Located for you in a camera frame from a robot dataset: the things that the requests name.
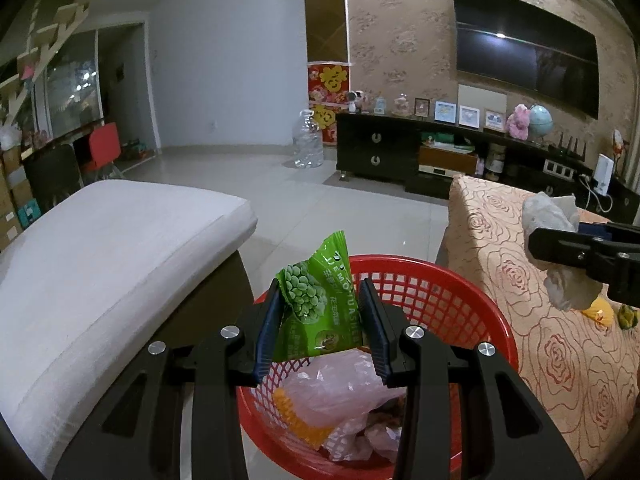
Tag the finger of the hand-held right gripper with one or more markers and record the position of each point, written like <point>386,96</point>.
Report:
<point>592,229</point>
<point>565,247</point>

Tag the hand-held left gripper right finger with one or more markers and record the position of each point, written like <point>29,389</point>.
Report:
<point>376,330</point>

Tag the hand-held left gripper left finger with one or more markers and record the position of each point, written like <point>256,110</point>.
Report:
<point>267,330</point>

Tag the white plastic bag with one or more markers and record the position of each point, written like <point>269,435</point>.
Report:
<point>547,212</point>

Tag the green snack packet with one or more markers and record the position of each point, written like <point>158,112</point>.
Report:
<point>315,305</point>

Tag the translucent plastic bag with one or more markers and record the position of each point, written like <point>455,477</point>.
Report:
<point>340,390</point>

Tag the red plastic basket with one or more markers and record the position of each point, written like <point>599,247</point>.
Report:
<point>450,310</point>

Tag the white upright device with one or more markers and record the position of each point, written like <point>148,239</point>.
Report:
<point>603,175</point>

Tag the rose printed tablecloth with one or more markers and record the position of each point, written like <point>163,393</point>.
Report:
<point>500,270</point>

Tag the white power strip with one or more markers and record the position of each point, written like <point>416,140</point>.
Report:
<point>559,168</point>

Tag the yellow snack packet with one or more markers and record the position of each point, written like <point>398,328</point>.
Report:
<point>600,312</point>

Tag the black antenna router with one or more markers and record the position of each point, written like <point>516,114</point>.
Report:
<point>567,150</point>

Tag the dark green wrapper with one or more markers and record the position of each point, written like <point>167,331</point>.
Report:
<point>627,316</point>

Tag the light blue globe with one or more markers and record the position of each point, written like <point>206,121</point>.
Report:
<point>541,120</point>

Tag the pink plush toy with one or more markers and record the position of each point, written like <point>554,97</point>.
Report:
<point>518,122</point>

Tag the brown wooden box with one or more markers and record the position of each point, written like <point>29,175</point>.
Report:
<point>447,160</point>

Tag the white sofa cushion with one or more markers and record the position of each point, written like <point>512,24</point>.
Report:
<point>110,260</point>

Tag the white board panel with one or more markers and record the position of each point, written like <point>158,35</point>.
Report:
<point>482,95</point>

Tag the dark television cabinet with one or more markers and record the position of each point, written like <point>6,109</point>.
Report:
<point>375,150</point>

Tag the large clear water bottle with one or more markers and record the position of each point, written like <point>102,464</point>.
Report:
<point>307,142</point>

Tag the black flat television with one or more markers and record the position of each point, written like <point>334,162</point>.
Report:
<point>525,45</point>

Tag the glass snow globe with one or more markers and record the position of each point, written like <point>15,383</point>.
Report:
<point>401,105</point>

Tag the red chair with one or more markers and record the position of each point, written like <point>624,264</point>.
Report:
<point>102,147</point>

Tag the stack of cardboard boxes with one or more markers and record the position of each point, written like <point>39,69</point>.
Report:
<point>15,200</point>

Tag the white picture frame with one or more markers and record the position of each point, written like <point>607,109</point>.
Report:
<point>495,121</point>
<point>445,112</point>
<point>470,116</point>

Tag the dark picture frame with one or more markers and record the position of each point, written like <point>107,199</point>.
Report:
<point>421,107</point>

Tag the small white camera robot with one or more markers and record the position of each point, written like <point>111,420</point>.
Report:
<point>356,101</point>

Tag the red festive wall poster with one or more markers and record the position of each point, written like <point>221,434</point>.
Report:
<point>327,85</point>

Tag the wooden wall shelf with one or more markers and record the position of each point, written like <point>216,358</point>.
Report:
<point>45,45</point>

